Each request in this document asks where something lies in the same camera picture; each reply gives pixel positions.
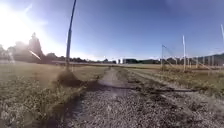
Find dry grass field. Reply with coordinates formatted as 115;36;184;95
0;60;111;128

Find grey gravel path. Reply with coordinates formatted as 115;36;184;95
49;66;224;128

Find dry grass verge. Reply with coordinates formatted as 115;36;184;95
117;63;224;98

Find row of pale fence posts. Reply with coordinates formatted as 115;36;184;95
160;23;224;72

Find tall dark pole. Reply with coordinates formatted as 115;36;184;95
65;0;78;72

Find distant low buildings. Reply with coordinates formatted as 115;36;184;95
116;57;162;65

